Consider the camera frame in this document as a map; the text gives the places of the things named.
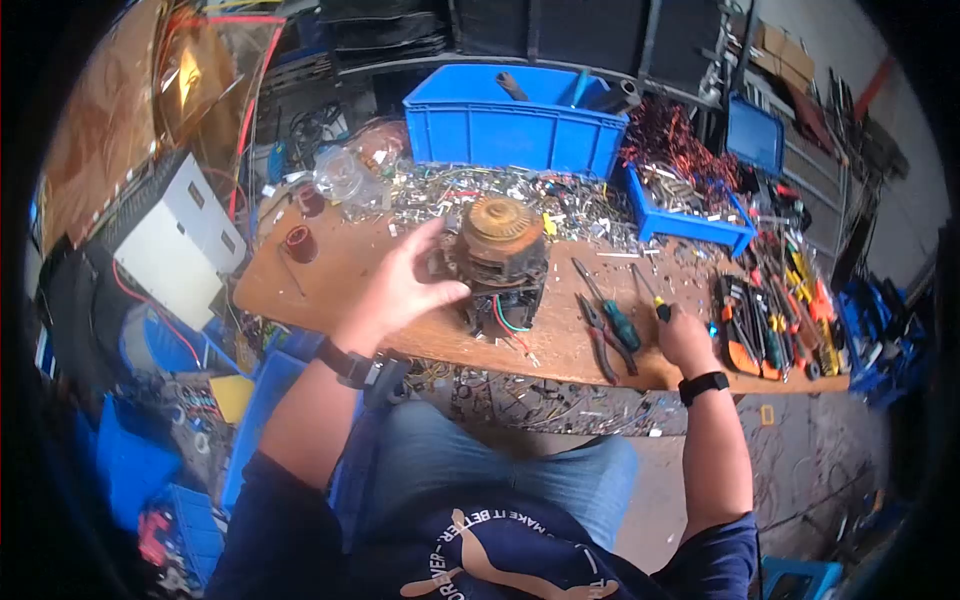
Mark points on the person's right hand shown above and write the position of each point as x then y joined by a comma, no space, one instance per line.
690,341

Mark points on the person's left hand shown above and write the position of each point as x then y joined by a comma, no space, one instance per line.
390,292

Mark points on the person's right fingers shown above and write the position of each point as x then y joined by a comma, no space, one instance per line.
669,321

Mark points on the person's left thumb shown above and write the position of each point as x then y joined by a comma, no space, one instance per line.
446,295

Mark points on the person's left fingers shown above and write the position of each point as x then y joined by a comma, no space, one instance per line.
421,238

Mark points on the yellow black screwdriver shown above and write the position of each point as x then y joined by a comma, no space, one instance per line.
649,294

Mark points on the rusty electric motor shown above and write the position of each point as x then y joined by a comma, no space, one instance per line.
501,251

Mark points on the black wrist band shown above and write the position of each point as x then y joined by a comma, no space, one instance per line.
703,385
352,365

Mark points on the clear plastic bag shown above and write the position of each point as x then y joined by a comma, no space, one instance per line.
349,176

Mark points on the small blue parts bin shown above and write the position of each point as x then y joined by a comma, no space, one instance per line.
686,223

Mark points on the pile of hand tools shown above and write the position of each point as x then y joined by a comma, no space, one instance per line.
780,322

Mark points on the large blue plastic crate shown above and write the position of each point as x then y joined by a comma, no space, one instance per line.
510,135

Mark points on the pile of metal scrap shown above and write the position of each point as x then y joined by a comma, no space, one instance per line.
577,202

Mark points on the person's legs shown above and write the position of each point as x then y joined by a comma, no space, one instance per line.
480,465

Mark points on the black pipe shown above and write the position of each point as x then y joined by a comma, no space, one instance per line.
512,86

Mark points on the flat blue plastic tray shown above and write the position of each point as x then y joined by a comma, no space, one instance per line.
754,135

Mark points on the tall blue plastic bin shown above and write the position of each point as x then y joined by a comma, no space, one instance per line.
259,416

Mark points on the metal storage shelf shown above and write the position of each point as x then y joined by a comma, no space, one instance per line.
525,34

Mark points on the grey pipe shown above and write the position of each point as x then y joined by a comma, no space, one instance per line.
622,96

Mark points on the white metal box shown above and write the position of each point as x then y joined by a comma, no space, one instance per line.
176,247

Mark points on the blue plastic bucket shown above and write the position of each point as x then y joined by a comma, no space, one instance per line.
161,345

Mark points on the person's body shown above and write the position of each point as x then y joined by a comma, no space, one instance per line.
300,540

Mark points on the blue plastic stool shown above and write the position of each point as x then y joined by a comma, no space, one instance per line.
799,577

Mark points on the cardboard box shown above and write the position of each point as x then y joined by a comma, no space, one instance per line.
784,52

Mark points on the copper foil sheets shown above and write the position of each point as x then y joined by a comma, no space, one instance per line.
112,120

